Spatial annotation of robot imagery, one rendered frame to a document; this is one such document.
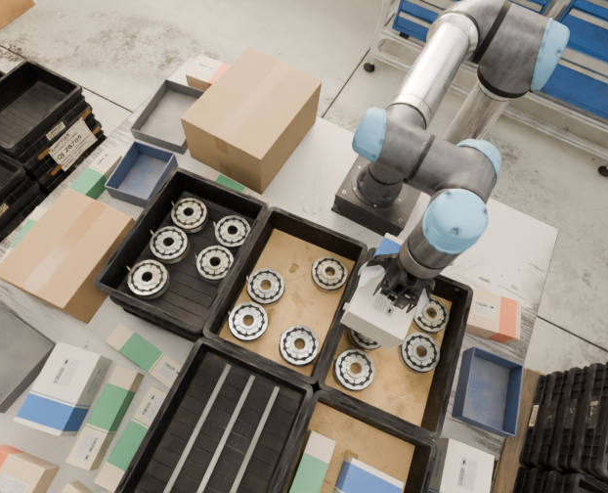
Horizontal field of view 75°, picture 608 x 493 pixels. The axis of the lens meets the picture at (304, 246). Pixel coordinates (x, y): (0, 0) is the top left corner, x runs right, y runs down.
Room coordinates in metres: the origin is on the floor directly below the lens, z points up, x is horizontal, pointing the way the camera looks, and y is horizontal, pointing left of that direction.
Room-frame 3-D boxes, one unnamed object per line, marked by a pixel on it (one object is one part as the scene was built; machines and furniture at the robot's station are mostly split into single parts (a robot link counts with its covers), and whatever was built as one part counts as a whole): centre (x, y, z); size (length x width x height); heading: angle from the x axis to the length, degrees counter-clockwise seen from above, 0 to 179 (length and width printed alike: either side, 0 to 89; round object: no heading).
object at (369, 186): (0.80, -0.20, 0.85); 0.15 x 0.15 x 0.10
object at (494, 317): (0.45, -0.61, 0.74); 0.16 x 0.12 x 0.07; 85
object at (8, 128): (1.00, 1.25, 0.37); 0.40 x 0.30 x 0.45; 162
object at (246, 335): (0.25, 0.10, 0.86); 0.10 x 0.10 x 0.01
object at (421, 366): (0.26, -0.36, 0.86); 0.10 x 0.10 x 0.01
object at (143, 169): (0.69, 0.58, 0.74); 0.20 x 0.15 x 0.07; 173
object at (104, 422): (-0.04, 0.41, 0.73); 0.24 x 0.06 x 0.06; 172
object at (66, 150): (0.98, 1.10, 0.41); 0.31 x 0.02 x 0.16; 162
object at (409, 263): (0.29, -0.19, 1.33); 0.08 x 0.08 x 0.05
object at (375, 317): (0.32, -0.20, 1.10); 0.20 x 0.12 x 0.09; 163
